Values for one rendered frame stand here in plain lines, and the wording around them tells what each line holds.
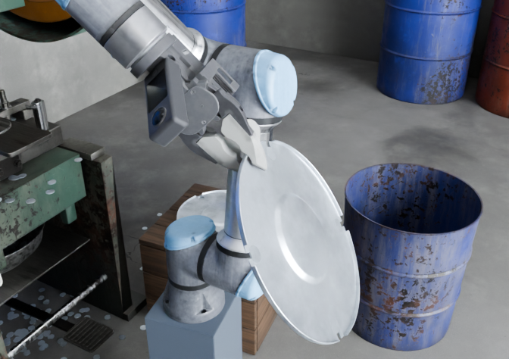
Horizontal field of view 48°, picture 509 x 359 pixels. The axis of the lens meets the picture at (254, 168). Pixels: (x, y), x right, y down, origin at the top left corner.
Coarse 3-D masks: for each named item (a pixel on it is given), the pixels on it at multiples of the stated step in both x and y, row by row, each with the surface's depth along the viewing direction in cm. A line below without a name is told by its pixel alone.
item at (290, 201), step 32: (288, 160) 84; (256, 192) 73; (288, 192) 80; (320, 192) 89; (256, 224) 71; (288, 224) 76; (320, 224) 83; (288, 256) 73; (320, 256) 80; (352, 256) 89; (288, 288) 71; (320, 288) 78; (352, 288) 85; (288, 320) 67; (320, 320) 74; (352, 320) 81
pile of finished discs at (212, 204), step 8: (208, 192) 198; (216, 192) 198; (224, 192) 198; (192, 200) 194; (200, 200) 194; (208, 200) 194; (216, 200) 194; (224, 200) 194; (184, 208) 190; (192, 208) 190; (200, 208) 190; (208, 208) 189; (216, 208) 189; (224, 208) 189; (176, 216) 186; (184, 216) 186; (208, 216) 185; (216, 216) 185; (224, 216) 185; (216, 224) 181
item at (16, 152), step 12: (0, 120) 153; (12, 120) 154; (0, 132) 147; (12, 132) 148; (24, 132) 148; (36, 132) 148; (48, 132) 148; (0, 144) 142; (12, 144) 142; (24, 144) 142; (36, 144) 144; (0, 156) 150; (12, 156) 138; (0, 168) 151; (12, 168) 154; (0, 180) 152
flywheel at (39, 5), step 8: (24, 0) 170; (32, 0) 169; (40, 0) 168; (48, 0) 166; (16, 8) 173; (24, 8) 172; (32, 8) 170; (40, 8) 168; (48, 8) 167; (56, 8) 165; (24, 16) 173; (32, 16) 171; (40, 16) 170; (48, 16) 168; (56, 16) 166; (64, 16) 165
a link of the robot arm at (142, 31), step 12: (144, 12) 69; (132, 24) 68; (144, 24) 69; (156, 24) 70; (120, 36) 68; (132, 36) 68; (144, 36) 69; (156, 36) 69; (108, 48) 70; (120, 48) 69; (132, 48) 69; (144, 48) 69; (120, 60) 71; (132, 60) 70
